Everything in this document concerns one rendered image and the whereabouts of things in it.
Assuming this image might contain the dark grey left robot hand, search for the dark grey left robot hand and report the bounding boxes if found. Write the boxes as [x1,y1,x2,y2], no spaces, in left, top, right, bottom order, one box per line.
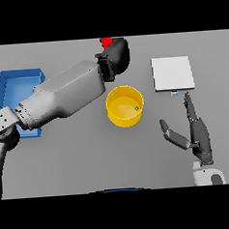
[93,36,132,84]

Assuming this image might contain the yellow bowl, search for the yellow bowl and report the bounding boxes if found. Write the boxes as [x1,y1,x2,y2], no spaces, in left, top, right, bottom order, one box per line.
[104,83,146,129]

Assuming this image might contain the blue tray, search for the blue tray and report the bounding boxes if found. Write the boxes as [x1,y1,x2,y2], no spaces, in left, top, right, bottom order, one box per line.
[0,67,50,140]

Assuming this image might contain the pale square measuring scale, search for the pale square measuring scale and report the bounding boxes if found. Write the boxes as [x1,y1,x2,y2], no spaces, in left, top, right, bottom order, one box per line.
[150,55,196,99]

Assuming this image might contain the red beaker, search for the red beaker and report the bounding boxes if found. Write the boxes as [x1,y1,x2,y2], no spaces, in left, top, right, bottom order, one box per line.
[100,37,115,50]

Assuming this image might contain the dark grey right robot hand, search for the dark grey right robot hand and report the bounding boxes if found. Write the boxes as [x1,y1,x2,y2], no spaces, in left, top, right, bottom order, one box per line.
[157,90,215,169]

